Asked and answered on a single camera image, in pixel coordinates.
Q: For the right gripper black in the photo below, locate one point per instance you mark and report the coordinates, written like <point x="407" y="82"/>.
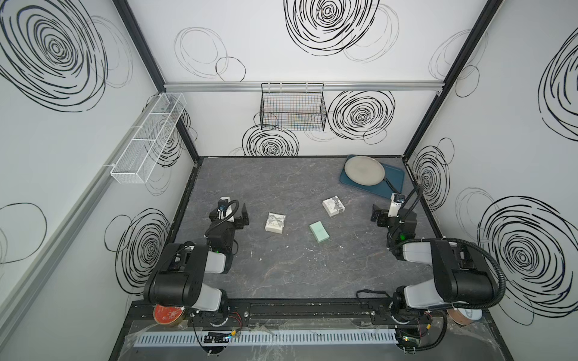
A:
<point x="381" y="213"/>

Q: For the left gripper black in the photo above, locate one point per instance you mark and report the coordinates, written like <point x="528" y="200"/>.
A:
<point x="238" y="222"/>

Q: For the white gift box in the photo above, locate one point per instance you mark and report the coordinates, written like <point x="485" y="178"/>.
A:
<point x="275" y="223"/>

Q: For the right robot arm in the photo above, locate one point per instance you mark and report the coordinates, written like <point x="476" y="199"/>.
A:
<point x="465" y="275"/>

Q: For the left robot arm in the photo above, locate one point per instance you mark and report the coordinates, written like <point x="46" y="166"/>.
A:
<point x="177" y="280"/>

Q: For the mint green jewelry box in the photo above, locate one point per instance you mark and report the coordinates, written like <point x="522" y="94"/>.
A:
<point x="319" y="232"/>

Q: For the teal tray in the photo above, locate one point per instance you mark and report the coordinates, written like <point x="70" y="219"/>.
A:
<point x="390" y="182"/>

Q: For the grey round pan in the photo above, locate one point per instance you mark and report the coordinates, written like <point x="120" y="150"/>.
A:
<point x="366" y="171"/>

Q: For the brown tape roll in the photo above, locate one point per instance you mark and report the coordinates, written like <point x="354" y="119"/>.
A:
<point x="463" y="316"/>

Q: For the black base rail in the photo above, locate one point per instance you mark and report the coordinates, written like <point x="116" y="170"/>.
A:
<point x="246" y="312"/>

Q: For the white wire shelf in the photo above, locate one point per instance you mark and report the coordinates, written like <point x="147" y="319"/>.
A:
<point x="154" y="142"/>

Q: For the white slotted cable duct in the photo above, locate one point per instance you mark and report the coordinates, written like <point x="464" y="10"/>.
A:
<point x="267" y="338"/>

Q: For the black wire basket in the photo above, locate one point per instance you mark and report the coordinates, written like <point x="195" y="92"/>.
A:
<point x="293" y="106"/>

